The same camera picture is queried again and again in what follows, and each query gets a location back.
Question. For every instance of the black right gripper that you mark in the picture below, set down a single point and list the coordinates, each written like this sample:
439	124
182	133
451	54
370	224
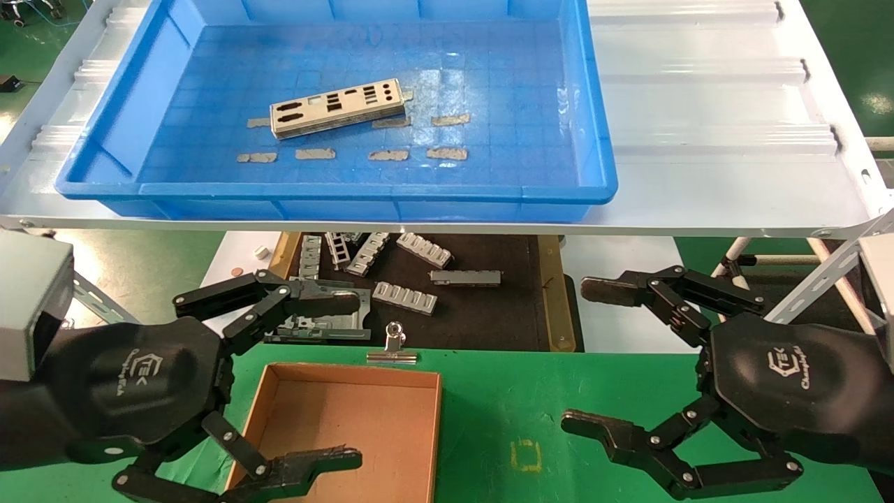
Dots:
803	384

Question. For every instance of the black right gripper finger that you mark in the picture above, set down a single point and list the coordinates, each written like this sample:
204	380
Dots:
621	288

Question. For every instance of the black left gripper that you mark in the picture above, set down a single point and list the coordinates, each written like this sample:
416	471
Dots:
133	377

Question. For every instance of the silver perforated metal plate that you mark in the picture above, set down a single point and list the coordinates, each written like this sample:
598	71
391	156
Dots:
314	112

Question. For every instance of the brown cardboard box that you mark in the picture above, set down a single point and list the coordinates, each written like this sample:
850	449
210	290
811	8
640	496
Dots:
349	433

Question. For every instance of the blue plastic tray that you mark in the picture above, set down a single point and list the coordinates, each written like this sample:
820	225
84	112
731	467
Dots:
489	70

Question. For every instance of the silver binder clip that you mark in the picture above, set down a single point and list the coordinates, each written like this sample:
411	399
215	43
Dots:
392	356

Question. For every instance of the cream plastic pipe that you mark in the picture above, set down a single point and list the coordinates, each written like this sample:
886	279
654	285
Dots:
881	143
737	278
733	253
782	260

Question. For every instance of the green table mat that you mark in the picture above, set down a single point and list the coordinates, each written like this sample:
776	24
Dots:
503	405

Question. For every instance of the grey slotted metal part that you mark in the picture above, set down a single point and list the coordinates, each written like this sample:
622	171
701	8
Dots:
405	298
424	250
311	258
368	255

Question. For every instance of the grey ladder shaped metal part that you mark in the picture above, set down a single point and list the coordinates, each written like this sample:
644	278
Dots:
338	250

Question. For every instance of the small white cylinder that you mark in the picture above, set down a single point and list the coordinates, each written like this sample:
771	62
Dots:
262	252

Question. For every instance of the grey metal bar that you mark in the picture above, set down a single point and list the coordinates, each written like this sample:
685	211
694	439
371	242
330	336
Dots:
464	278

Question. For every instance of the perforated metal shelf leg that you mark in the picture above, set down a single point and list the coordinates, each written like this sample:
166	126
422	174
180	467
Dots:
824	276
105	302

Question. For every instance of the small black adapter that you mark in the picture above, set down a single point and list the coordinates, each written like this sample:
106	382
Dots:
10	84

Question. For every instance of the office chair base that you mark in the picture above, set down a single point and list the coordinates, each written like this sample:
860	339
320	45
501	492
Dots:
18	21

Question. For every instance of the large grey metal bracket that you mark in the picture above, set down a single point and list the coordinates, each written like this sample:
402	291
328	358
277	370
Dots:
328	330

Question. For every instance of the black felt tray wooden frame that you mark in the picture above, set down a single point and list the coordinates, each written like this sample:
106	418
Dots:
489	314

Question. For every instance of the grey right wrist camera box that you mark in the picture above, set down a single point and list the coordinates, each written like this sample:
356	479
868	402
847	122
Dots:
881	293

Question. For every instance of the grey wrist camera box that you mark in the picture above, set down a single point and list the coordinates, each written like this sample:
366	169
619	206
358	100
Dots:
881	293
31	300

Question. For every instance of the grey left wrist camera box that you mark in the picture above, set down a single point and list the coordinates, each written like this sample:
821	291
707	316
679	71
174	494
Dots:
31	300

